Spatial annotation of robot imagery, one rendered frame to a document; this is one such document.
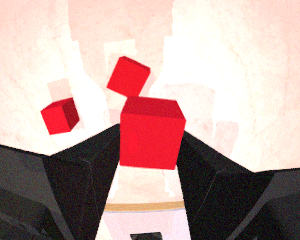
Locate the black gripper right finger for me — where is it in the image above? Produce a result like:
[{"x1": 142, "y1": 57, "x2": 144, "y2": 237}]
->
[{"x1": 175, "y1": 131, "x2": 300, "y2": 240}]

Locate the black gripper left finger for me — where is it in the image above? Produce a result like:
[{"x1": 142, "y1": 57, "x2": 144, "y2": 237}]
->
[{"x1": 0, "y1": 124, "x2": 121, "y2": 240}]

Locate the red cube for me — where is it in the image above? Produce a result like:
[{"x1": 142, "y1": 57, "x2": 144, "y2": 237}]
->
[
  {"x1": 119, "y1": 96, "x2": 187, "y2": 169},
  {"x1": 107, "y1": 56, "x2": 150, "y2": 97},
  {"x1": 41, "y1": 97, "x2": 81, "y2": 135}
]

